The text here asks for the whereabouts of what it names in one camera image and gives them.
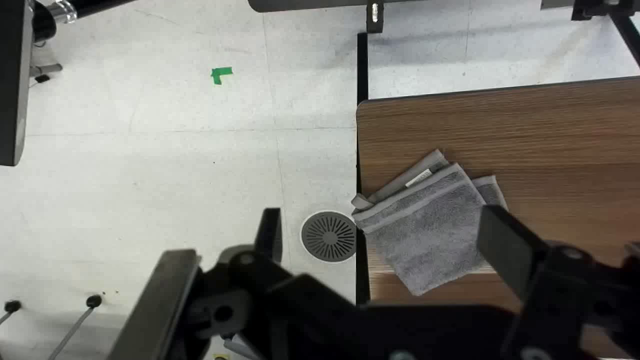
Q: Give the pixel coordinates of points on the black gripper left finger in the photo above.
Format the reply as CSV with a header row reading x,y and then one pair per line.
x,y
270,232

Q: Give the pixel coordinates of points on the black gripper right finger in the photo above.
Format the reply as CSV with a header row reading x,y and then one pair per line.
x,y
511,246

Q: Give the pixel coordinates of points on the grey towel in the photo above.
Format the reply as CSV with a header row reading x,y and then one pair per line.
x,y
426,231

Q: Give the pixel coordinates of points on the round grey floor drain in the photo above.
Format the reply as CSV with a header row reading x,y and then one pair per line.
x,y
329,237

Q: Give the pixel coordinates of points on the green tape floor mark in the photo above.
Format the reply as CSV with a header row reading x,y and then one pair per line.
x,y
221,74

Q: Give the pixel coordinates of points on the thin rod with black tip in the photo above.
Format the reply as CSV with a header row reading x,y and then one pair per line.
x,y
75,326
10,308

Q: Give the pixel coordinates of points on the dark horizontal bar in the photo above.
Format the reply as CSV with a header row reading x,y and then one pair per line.
x,y
312,4

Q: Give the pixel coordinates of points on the black flat panel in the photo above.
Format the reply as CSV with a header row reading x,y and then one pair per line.
x,y
13,80

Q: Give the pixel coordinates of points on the black and silver stand base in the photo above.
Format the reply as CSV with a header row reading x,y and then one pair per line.
x,y
51,21

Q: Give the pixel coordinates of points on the black table frame leg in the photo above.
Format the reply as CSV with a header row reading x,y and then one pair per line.
x,y
363,67

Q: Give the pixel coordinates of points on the black bracket with metal clip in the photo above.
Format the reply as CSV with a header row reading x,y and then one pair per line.
x,y
375,15

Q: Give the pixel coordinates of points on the black metal frame strut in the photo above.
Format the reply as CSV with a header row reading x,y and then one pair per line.
x,y
623,22

